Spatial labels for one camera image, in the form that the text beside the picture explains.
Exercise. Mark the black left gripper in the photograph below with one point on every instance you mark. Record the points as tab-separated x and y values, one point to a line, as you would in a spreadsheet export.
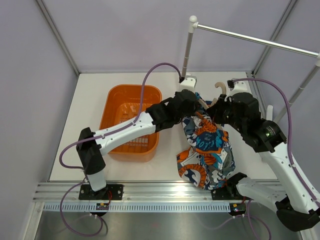
191	110

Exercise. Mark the beige wooden hanger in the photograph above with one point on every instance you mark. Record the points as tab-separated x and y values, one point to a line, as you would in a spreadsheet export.
215	100

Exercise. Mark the white slotted cable duct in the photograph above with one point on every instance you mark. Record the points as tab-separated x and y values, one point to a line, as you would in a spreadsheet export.
139	207

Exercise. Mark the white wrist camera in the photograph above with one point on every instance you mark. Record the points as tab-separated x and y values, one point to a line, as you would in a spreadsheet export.
189	83
236	87

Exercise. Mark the silver white clothes rack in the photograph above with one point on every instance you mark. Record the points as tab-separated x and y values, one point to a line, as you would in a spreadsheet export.
194	24

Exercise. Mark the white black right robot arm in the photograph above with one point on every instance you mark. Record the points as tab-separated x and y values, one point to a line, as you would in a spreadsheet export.
296	208

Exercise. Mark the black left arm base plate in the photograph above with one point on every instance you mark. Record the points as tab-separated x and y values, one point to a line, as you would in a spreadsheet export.
114	192

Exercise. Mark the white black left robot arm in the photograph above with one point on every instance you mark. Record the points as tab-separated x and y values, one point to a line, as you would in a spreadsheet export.
92	146

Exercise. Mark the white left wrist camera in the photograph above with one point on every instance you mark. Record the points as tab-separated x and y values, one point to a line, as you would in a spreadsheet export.
189	83

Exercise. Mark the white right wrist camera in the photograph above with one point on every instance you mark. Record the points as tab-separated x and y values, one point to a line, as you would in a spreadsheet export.
236	87

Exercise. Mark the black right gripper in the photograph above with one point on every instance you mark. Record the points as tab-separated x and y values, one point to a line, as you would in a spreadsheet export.
215	110

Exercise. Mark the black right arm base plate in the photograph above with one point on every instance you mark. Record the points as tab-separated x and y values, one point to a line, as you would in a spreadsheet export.
225	194

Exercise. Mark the blue orange patterned shorts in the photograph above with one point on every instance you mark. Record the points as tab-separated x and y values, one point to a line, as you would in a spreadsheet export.
209	160

